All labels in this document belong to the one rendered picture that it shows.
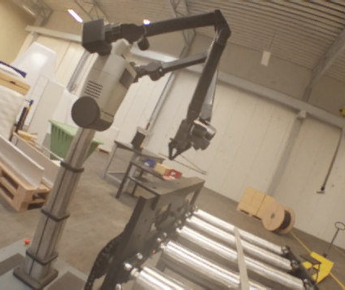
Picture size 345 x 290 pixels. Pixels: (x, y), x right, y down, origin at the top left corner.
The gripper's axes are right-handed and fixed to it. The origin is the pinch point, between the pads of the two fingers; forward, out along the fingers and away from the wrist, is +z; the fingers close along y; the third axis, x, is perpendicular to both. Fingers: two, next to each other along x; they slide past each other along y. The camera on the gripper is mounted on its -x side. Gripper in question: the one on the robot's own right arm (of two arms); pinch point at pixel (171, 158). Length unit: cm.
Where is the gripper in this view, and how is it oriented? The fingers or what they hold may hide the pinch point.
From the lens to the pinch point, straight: 100.7
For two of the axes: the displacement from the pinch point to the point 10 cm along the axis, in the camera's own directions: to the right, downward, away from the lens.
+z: -4.1, 9.1, -0.2
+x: -8.8, -3.9, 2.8
